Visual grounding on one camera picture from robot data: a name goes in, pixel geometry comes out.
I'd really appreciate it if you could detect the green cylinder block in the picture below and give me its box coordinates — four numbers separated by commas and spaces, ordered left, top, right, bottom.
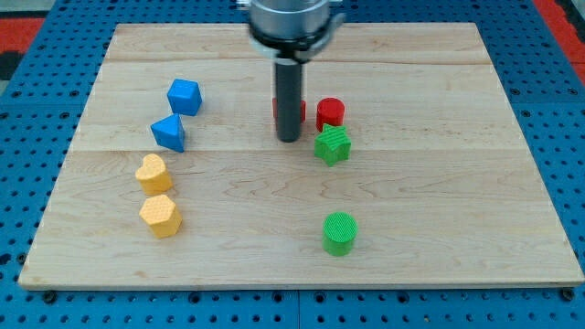
322, 212, 358, 257

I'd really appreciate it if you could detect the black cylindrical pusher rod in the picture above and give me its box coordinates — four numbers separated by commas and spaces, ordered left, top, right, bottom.
274, 63, 303, 143

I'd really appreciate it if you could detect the blue cube block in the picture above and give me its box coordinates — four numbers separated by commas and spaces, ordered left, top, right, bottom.
166, 79, 203, 116

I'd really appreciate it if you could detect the yellow heart block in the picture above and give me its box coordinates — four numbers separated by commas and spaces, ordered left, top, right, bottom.
134, 154, 174, 196

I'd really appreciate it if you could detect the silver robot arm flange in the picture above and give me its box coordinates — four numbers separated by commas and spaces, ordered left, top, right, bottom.
236, 0, 346, 65

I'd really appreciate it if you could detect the wooden board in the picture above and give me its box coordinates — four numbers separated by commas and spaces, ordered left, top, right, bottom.
19, 23, 584, 291

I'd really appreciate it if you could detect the red cylinder block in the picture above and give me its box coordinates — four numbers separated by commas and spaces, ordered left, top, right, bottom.
316, 97, 346, 132

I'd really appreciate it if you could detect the yellow hexagon block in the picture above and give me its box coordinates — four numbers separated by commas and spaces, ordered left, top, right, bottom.
139, 195, 182, 239

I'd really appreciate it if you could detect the red block behind rod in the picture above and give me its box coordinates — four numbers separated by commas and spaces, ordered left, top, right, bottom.
271, 97, 306, 123

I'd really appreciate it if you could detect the blue triangle block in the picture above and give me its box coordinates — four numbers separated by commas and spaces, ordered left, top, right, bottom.
150, 113, 185, 153

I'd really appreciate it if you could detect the green star block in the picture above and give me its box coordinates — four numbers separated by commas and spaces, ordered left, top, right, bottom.
314, 123, 352, 166

